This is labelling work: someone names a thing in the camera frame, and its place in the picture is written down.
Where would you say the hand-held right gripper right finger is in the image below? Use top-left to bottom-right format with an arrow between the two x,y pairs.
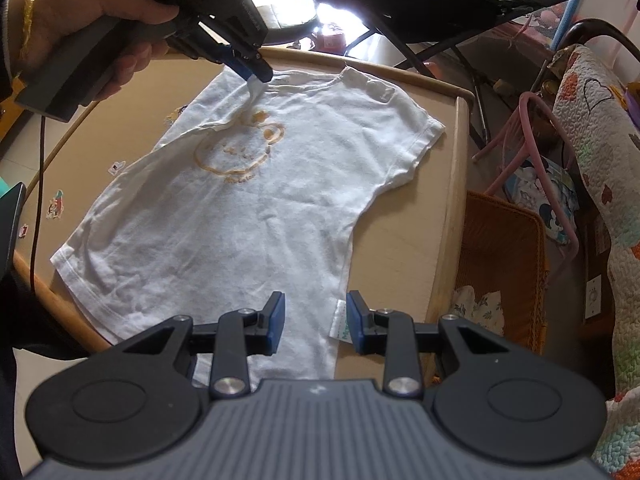
346,290 -> 506,398

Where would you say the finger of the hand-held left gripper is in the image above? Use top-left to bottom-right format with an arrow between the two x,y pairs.
170,35 -> 251,78
225,45 -> 274,83

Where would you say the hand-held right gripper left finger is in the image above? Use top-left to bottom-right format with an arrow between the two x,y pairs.
122,291 -> 287,401

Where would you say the white t-shirt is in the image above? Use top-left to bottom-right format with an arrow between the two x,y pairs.
50,65 -> 447,391

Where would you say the orange wicker basket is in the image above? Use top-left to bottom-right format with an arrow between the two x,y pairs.
452,191 -> 550,356

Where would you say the person's left hand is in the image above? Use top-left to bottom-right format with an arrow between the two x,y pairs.
22,0 -> 181,104

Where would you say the round black stool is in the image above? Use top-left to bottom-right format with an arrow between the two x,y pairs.
252,2 -> 321,41

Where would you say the white floral cloth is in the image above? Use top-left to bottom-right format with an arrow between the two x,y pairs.
450,285 -> 503,333

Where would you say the gold bangle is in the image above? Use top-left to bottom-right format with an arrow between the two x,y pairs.
19,0 -> 37,68

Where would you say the black folding lounge chair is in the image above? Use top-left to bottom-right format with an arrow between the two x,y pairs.
281,0 -> 606,146

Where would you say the group of cartoon stickers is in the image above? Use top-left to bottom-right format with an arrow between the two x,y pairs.
17,105 -> 188,238

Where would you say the cartoon print bag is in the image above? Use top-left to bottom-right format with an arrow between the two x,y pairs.
502,156 -> 581,246

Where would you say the pink child chair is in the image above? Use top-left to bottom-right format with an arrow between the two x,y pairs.
472,91 -> 581,261

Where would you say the heart pattern quilt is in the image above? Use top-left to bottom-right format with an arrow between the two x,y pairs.
550,45 -> 640,480

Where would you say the blue pole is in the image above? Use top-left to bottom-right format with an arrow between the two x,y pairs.
550,0 -> 581,51

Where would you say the dark wooden sofa armrest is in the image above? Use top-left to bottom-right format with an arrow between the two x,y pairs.
530,19 -> 640,91

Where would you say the black cable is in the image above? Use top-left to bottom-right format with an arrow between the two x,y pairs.
29,110 -> 47,291

